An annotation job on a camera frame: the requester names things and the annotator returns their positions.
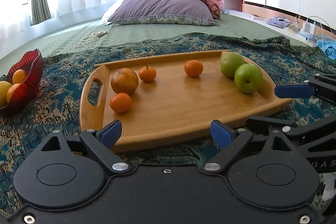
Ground white charger device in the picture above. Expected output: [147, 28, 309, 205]
[297, 15, 336, 44]

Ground yellow fruit in bowl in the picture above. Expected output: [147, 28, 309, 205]
[0, 81, 12, 108]

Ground white pillow behind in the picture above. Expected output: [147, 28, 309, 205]
[99, 0, 124, 26]

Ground orange in bowl lower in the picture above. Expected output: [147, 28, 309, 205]
[6, 83, 21, 103]

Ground wooden serving tray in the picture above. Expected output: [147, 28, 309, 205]
[79, 51, 290, 152]

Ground purple pillow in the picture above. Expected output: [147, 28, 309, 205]
[108, 0, 217, 26]

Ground orange in bowl upper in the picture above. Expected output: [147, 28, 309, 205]
[12, 69, 28, 84]

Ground green quilted bedspread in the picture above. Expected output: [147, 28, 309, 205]
[1, 12, 306, 76]

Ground white cable on bed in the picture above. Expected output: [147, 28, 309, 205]
[72, 29, 108, 49]

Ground light blue cloth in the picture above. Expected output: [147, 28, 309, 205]
[316, 40, 336, 60]

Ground orange in bowl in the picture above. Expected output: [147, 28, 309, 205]
[12, 69, 28, 84]
[6, 83, 21, 103]

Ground red glass fruit bowl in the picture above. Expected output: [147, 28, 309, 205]
[1, 49, 43, 117]

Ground large brownish orange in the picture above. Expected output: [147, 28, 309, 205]
[111, 68, 139, 96]

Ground small mandarin with stem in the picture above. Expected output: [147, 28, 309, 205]
[138, 65, 157, 83]

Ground green apple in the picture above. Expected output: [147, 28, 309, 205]
[220, 52, 245, 79]
[234, 63, 263, 94]

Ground blue-grey cloth on floor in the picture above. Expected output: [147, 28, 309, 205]
[266, 16, 291, 28]

